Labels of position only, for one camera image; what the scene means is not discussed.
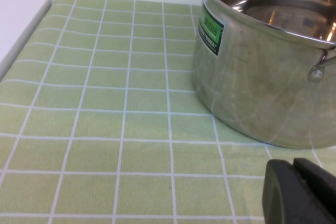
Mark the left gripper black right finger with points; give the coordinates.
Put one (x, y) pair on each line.
(323, 187)

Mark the green checked tablecloth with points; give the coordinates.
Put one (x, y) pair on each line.
(105, 129)

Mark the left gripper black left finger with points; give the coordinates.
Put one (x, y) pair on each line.
(286, 197)

